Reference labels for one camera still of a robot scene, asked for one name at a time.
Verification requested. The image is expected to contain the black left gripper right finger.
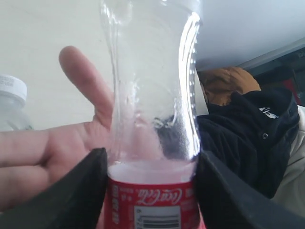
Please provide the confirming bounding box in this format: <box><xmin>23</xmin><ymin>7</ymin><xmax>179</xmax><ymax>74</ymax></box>
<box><xmin>195</xmin><ymin>151</ymin><xmax>305</xmax><ymax>229</ymax></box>

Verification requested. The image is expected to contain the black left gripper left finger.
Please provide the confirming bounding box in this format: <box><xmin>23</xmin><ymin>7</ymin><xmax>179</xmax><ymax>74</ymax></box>
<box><xmin>0</xmin><ymin>148</ymin><xmax>107</xmax><ymax>229</ymax></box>

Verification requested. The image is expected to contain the clear cola bottle red label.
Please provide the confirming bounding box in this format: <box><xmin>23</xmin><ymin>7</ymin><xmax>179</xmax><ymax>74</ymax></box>
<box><xmin>100</xmin><ymin>0</ymin><xmax>204</xmax><ymax>229</ymax></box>

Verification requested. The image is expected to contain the black sleeved forearm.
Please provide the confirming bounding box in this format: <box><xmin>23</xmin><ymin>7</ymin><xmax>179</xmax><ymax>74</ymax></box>
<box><xmin>197</xmin><ymin>88</ymin><xmax>300</xmax><ymax>198</ymax></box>

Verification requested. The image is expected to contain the frosted bottle green round label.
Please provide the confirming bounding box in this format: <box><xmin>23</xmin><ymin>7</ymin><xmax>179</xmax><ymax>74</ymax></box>
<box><xmin>0</xmin><ymin>74</ymin><xmax>34</xmax><ymax>132</ymax></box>

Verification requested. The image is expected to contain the person's open bare hand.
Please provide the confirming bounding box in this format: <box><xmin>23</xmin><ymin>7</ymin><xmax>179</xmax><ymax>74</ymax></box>
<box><xmin>0</xmin><ymin>46</ymin><xmax>116</xmax><ymax>229</ymax></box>

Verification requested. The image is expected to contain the brown jacket in background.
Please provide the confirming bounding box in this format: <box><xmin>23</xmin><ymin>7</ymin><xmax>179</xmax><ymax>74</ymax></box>
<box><xmin>198</xmin><ymin>67</ymin><xmax>261</xmax><ymax>106</ymax></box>

